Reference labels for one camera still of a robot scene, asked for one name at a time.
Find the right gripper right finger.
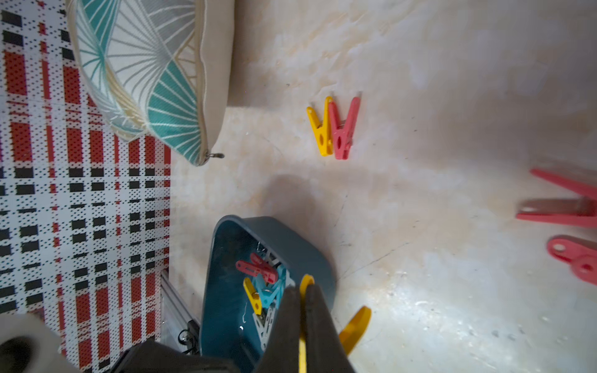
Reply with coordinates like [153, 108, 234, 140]
[305, 284, 355, 373]

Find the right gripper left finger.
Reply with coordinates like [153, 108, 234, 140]
[255, 287, 301, 373]

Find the teal plastic storage box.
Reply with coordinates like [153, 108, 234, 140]
[200, 215, 337, 372]

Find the teal clothespin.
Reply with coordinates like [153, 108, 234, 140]
[252, 265, 287, 310]

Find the red clothespin flat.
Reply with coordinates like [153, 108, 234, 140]
[547, 236, 596, 285]

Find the patterned cushion teal yellow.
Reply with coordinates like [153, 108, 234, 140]
[66, 0, 235, 166]

